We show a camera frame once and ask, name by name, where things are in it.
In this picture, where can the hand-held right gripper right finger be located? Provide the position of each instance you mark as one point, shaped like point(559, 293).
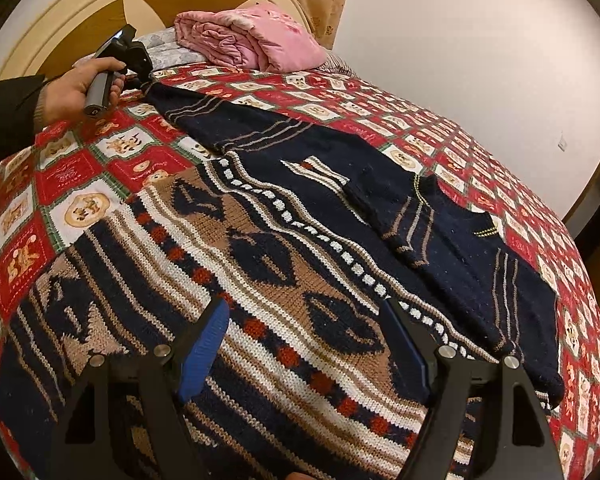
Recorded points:
point(405, 340)

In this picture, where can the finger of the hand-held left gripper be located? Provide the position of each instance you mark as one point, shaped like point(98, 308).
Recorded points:
point(141, 62)

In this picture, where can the striped pillow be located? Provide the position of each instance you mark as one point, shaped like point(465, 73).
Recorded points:
point(332, 62)

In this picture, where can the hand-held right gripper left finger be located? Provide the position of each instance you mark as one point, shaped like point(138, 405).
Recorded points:
point(207, 350)

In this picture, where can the red printed bedspread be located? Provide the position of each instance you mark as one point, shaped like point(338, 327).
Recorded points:
point(70, 175)

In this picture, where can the person's left hand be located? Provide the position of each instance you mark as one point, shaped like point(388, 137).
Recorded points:
point(67, 85)

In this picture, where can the white wall socket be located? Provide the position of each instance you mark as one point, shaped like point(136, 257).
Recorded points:
point(562, 143)

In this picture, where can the navy patterned knit sweater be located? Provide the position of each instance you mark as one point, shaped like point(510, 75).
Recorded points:
point(290, 260)

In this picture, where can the cream wooden headboard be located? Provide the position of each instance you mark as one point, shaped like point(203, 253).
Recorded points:
point(80, 5)

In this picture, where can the grey floral pillow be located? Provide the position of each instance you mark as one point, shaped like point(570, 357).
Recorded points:
point(162, 47)

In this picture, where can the pink folded quilt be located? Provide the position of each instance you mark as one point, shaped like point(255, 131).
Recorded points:
point(250, 35)

